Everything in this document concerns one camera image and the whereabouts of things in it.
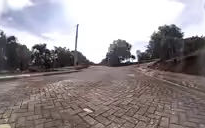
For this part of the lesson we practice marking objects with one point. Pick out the grey concrete pavement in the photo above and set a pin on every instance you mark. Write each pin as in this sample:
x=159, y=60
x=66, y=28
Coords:
x=186, y=80

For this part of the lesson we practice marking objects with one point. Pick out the grey concrete kerb strip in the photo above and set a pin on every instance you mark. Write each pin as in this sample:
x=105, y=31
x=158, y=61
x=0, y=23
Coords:
x=30, y=74

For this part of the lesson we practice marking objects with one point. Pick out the overgrown earth embankment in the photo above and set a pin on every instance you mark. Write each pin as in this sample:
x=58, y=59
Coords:
x=190, y=61

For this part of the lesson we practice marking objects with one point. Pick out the round green tree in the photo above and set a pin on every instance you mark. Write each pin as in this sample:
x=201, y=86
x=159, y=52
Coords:
x=118, y=51

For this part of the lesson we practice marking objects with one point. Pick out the tall utility pole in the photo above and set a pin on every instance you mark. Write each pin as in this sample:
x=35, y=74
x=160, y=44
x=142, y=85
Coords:
x=76, y=45

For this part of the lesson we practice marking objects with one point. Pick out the reddish brick paved road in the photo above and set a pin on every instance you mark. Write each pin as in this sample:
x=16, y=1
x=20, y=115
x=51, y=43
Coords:
x=100, y=96

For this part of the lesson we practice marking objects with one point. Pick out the broad dark green tree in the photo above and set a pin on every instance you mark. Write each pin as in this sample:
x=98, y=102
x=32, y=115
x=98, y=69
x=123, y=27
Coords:
x=166, y=41

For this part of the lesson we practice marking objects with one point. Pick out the row of dark trees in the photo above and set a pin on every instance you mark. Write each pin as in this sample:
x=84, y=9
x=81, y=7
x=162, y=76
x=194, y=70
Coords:
x=43, y=56

